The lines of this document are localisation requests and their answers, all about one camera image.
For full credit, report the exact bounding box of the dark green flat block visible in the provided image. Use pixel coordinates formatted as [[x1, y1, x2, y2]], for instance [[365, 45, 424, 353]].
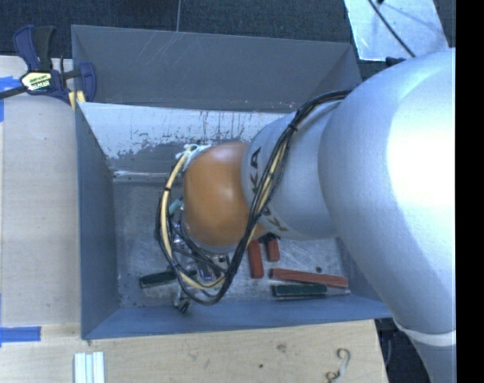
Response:
[[138, 270, 178, 290], [270, 283, 329, 299]]

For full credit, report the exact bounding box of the pale wood flat board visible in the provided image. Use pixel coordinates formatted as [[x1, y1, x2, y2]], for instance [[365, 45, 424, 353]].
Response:
[[0, 93, 84, 327]]

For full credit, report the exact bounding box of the grey metal bin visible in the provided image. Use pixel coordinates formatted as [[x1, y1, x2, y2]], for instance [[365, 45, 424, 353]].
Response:
[[70, 24, 395, 341]]

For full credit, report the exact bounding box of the red-brown flat block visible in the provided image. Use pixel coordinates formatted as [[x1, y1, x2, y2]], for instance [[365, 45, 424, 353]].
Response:
[[265, 237, 281, 263], [246, 239, 266, 280], [269, 267, 350, 290]]

